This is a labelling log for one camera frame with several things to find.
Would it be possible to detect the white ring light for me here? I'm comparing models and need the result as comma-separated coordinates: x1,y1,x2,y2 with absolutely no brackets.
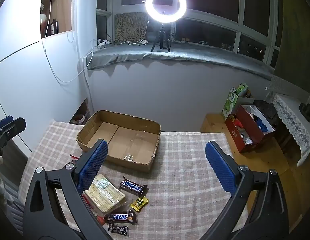
145,0,187,22

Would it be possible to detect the checked pink tablecloth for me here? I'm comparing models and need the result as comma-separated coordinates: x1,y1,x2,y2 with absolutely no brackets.
19,120,248,240

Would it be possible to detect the wooden low table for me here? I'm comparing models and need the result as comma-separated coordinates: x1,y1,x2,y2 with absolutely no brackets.
200,114,290,230

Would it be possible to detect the white red figurine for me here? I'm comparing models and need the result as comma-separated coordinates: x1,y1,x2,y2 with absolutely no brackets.
40,1,48,38

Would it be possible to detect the clear bread packet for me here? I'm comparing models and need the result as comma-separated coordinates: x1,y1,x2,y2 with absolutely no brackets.
82,174,127,214

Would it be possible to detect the white lace cloth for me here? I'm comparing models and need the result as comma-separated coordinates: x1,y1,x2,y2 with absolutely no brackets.
270,75,310,167

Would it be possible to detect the dark figurine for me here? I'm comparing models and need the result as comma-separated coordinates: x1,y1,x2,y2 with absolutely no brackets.
299,102,310,123

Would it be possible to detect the red shoe box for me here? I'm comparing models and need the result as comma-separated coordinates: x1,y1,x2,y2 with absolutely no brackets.
225,104,276,153

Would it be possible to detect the brown cardboard box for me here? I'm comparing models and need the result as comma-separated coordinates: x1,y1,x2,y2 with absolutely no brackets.
75,109,162,173

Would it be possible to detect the blue label chocolate bar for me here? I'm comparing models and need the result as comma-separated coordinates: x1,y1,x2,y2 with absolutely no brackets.
119,177,148,197

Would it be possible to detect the dark bottle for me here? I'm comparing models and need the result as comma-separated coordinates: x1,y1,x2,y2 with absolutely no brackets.
48,19,59,35

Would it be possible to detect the black tripod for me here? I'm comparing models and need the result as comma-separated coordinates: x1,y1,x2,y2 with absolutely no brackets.
150,21,172,53

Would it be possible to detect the wooden wall shelf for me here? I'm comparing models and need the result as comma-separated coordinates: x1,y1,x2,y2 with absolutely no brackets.
40,0,75,39

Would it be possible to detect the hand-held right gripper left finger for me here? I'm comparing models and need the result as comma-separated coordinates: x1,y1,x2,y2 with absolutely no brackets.
22,139,109,240

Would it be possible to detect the grey sill blanket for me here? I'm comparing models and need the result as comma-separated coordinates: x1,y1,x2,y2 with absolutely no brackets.
85,41,274,80

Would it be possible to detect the white cable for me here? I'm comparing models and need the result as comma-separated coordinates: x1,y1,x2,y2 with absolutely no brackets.
44,0,95,83

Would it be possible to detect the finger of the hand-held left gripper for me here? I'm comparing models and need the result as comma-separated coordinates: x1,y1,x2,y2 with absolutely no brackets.
0,116,14,132
0,117,27,155

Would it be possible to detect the dark olive curtain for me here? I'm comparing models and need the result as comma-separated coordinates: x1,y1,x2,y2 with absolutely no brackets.
274,0,310,95

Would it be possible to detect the leopard print cushion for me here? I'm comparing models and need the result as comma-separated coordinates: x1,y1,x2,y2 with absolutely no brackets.
114,12,148,43

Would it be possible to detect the dark cloth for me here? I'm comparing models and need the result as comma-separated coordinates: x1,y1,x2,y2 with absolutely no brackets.
254,100,277,128

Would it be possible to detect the yellow candy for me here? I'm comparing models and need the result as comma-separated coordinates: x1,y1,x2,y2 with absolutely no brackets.
130,196,149,213

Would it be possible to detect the brown chocolate bar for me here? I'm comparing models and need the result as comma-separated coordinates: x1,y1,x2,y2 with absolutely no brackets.
104,210,138,225

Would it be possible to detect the black white patterned packet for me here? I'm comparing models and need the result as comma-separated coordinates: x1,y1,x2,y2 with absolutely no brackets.
108,224,130,237

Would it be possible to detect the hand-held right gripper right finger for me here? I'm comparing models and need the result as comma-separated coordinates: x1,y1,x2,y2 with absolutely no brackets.
205,141,296,240

